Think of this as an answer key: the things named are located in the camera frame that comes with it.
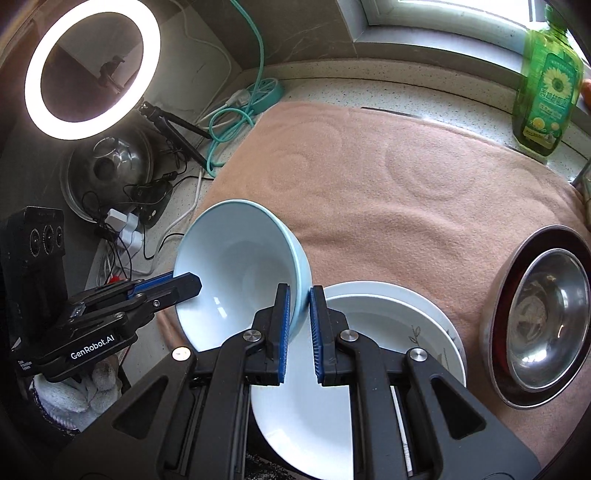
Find white plate grey leaf pattern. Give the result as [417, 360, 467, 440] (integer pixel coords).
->
[252, 281, 467, 479]

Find light blue ceramic bowl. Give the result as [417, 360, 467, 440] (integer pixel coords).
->
[173, 199, 311, 351]

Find large stainless steel bowl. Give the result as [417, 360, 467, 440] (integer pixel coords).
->
[479, 224, 591, 410]

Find red steel-lined bowl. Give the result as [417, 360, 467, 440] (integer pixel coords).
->
[496, 230, 591, 398]

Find left white gloved hand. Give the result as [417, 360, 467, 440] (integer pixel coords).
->
[30, 355, 122, 432]

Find white plate pink flowers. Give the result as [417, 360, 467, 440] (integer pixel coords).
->
[325, 281, 467, 385]

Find white power adapter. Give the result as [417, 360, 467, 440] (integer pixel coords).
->
[105, 209, 144, 256]

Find steel pot lid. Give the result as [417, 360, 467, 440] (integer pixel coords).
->
[60, 127, 153, 223]

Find pink towel mat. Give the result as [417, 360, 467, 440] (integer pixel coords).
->
[156, 100, 591, 467]

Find black tripod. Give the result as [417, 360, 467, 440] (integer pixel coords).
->
[138, 101, 212, 169]

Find teal round power strip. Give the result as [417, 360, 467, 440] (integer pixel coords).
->
[246, 78, 283, 115]

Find green dish soap bottle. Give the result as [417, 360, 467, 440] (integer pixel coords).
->
[512, 4, 584, 157]

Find orange fruit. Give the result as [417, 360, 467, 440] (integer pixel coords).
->
[580, 79, 591, 109]

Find black cable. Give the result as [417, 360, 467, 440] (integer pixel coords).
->
[80, 138, 205, 287]

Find white ring light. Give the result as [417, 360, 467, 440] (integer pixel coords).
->
[24, 1, 160, 140]

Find white cable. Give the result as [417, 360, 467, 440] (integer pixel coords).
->
[161, 0, 250, 232]

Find window frame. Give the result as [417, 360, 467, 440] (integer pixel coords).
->
[338, 1, 542, 89]

